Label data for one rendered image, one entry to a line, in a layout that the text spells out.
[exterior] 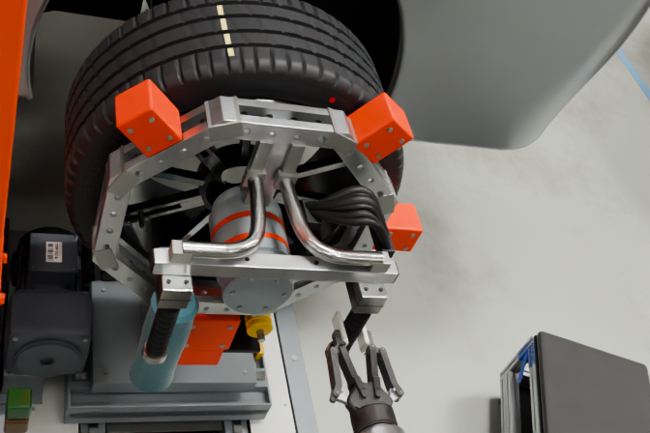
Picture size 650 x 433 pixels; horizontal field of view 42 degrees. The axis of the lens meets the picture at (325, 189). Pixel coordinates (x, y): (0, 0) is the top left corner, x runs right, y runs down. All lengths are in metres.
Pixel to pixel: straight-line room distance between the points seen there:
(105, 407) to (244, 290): 0.72
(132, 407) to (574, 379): 1.17
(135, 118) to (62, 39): 1.97
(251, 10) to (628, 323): 2.12
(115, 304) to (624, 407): 1.38
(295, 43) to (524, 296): 1.79
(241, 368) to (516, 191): 1.64
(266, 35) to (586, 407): 1.40
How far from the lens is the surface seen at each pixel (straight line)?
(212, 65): 1.44
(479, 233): 3.19
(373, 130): 1.48
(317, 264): 1.42
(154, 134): 1.40
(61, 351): 1.97
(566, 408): 2.39
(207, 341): 1.88
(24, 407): 1.55
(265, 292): 1.52
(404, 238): 1.72
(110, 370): 2.12
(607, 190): 3.79
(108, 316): 2.20
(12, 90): 1.21
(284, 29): 1.54
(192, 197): 1.68
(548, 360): 2.45
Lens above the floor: 2.01
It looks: 42 degrees down
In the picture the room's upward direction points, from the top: 25 degrees clockwise
